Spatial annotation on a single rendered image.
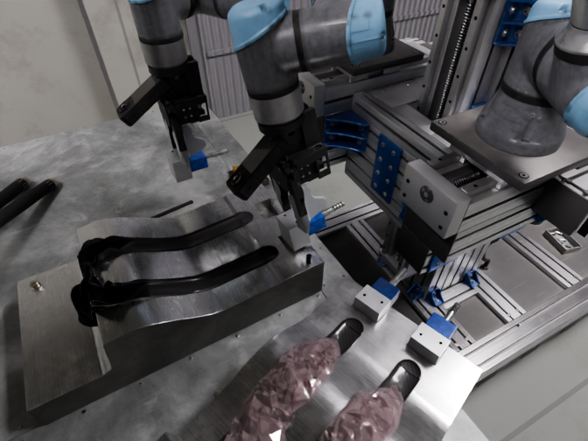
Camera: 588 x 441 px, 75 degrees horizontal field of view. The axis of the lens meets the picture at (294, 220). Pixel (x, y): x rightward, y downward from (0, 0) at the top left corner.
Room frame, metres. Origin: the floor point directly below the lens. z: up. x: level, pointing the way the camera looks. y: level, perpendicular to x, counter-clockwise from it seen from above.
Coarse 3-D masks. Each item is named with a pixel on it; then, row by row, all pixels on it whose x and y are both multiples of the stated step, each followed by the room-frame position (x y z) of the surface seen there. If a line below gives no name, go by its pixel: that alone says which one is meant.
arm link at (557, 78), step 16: (576, 0) 0.50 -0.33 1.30; (576, 16) 0.50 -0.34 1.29; (560, 32) 0.52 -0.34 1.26; (576, 32) 0.49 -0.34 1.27; (560, 48) 0.50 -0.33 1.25; (576, 48) 0.48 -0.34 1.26; (544, 64) 0.55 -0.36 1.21; (560, 64) 0.49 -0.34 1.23; (576, 64) 0.47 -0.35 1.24; (544, 80) 0.54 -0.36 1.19; (560, 80) 0.49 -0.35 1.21; (576, 80) 0.47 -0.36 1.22; (544, 96) 0.54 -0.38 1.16; (560, 96) 0.49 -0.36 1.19; (576, 96) 0.45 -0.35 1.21; (560, 112) 0.48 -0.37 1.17; (576, 112) 0.44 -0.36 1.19; (576, 128) 0.45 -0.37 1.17
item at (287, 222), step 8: (328, 208) 0.53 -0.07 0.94; (336, 208) 0.54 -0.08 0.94; (280, 216) 0.50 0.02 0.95; (288, 216) 0.50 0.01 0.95; (320, 216) 0.50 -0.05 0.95; (280, 224) 0.50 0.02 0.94; (288, 224) 0.48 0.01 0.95; (296, 224) 0.48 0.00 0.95; (312, 224) 0.49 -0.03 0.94; (320, 224) 0.50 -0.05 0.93; (288, 232) 0.47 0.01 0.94; (296, 232) 0.47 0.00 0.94; (312, 232) 0.49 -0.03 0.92; (288, 240) 0.48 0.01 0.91; (296, 240) 0.47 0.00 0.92; (304, 240) 0.47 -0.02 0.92; (296, 248) 0.46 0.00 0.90
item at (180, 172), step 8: (168, 152) 0.69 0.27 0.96; (176, 152) 0.69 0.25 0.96; (200, 152) 0.71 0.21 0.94; (216, 152) 0.73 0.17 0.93; (224, 152) 0.73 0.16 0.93; (168, 160) 0.69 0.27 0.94; (176, 160) 0.66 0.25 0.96; (192, 160) 0.68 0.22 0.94; (200, 160) 0.69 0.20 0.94; (176, 168) 0.66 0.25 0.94; (184, 168) 0.67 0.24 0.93; (192, 168) 0.68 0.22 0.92; (200, 168) 0.69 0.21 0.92; (176, 176) 0.66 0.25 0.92; (184, 176) 0.66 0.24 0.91
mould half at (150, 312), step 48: (240, 240) 0.50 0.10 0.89; (48, 288) 0.41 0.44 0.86; (240, 288) 0.39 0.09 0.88; (288, 288) 0.41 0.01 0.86; (48, 336) 0.31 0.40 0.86; (96, 336) 0.31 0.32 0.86; (144, 336) 0.29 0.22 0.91; (192, 336) 0.32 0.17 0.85; (48, 384) 0.24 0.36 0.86; (96, 384) 0.24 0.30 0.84
